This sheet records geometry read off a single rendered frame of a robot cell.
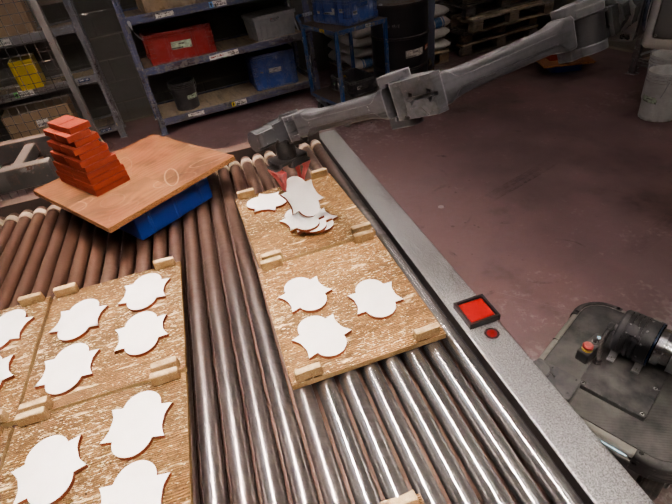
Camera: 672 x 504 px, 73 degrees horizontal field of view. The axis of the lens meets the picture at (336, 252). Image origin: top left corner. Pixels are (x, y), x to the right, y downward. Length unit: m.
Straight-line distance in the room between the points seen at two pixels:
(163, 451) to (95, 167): 0.98
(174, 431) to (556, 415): 0.72
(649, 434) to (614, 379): 0.20
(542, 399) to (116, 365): 0.90
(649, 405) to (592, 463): 0.98
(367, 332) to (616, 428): 1.04
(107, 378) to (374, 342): 0.59
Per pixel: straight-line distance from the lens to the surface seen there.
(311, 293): 1.13
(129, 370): 1.14
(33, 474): 1.08
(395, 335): 1.02
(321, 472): 0.89
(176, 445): 0.97
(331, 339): 1.02
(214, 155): 1.71
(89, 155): 1.64
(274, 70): 5.41
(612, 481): 0.93
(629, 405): 1.88
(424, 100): 0.91
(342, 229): 1.35
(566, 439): 0.95
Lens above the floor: 1.70
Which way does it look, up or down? 37 degrees down
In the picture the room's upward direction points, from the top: 9 degrees counter-clockwise
